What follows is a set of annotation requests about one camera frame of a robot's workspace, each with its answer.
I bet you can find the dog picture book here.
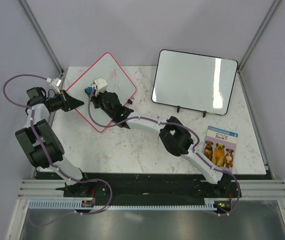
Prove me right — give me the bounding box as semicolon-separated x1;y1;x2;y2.
202;125;238;172

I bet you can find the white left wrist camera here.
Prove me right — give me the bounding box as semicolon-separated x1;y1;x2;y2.
46;78;62;93

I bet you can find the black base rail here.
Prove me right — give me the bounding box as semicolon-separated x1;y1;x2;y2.
62;171;242;201

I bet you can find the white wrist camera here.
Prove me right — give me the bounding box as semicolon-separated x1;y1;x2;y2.
46;78;62;93
91;77;108;97

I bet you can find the pink framed whiteboard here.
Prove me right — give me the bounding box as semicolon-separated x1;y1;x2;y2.
65;52;137;133

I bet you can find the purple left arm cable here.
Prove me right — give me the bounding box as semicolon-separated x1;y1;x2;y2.
2;74;113;228

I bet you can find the black stand foot right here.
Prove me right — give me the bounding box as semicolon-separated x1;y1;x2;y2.
202;111;207;118

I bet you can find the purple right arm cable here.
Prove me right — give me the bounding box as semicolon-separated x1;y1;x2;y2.
87;92;241;217

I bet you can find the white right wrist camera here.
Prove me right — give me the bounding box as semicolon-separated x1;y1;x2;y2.
91;77;108;97

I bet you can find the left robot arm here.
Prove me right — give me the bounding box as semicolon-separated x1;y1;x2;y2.
15;87;93;197

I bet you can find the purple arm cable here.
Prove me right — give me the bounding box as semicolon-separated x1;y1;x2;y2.
87;92;241;217
2;74;113;228

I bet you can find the white slotted cable duct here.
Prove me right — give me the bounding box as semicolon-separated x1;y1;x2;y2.
28;199;224;211

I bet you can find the blue whiteboard eraser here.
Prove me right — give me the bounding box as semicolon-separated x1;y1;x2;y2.
84;87;93;95

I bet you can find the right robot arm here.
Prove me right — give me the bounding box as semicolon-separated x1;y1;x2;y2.
85;87;233;197

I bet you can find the black framed whiteboard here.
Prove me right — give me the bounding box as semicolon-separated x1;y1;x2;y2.
151;49;239;116

